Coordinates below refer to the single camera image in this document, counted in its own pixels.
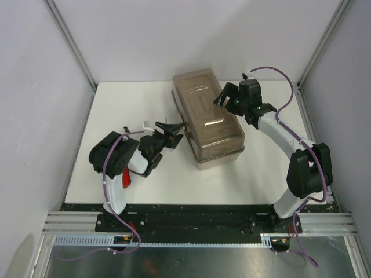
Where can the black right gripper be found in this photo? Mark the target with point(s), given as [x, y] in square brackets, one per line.
[228, 108]

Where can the right aluminium frame post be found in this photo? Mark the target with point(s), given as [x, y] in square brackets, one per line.
[325, 39]

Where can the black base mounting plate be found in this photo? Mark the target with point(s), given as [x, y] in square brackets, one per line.
[204, 221]

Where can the white slotted cable duct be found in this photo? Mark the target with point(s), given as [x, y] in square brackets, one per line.
[259, 240]

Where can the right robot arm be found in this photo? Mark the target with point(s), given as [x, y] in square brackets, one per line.
[310, 169]

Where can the left aluminium frame post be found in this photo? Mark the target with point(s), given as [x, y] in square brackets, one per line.
[70, 42]

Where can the aluminium frame post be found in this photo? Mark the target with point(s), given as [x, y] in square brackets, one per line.
[70, 42]
[325, 39]

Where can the translucent brown plastic toolbox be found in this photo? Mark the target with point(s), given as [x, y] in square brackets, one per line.
[214, 135]

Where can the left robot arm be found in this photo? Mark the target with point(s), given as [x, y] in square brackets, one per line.
[117, 155]

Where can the red handled tool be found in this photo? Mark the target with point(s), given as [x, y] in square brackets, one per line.
[126, 179]

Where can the yellow black handled tool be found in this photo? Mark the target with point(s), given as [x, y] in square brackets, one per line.
[152, 164]

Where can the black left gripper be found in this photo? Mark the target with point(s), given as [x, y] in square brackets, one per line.
[169, 139]

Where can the aluminium front rail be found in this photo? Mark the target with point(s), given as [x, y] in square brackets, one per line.
[316, 224]

